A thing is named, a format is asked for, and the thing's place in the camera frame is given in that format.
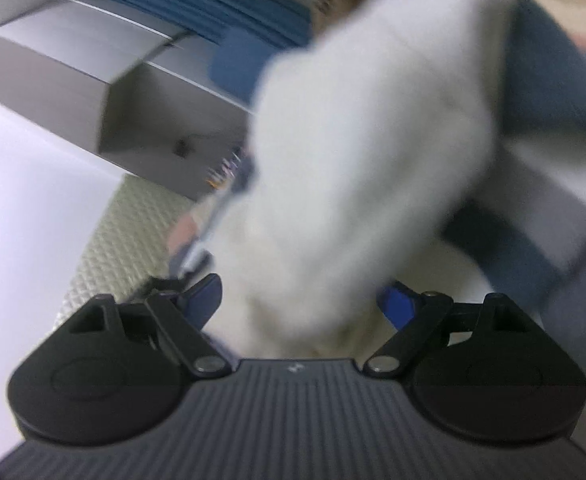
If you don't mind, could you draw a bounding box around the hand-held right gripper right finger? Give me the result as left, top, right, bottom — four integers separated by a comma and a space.
364, 282, 542, 379

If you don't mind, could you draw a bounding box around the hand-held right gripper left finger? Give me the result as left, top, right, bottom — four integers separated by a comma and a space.
67, 273, 232, 377

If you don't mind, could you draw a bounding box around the white blue striped sweater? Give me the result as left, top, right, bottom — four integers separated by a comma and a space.
208, 0, 586, 376

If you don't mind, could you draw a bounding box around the multicoloured sticks bundle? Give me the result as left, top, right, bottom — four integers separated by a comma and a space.
204, 151, 240, 192

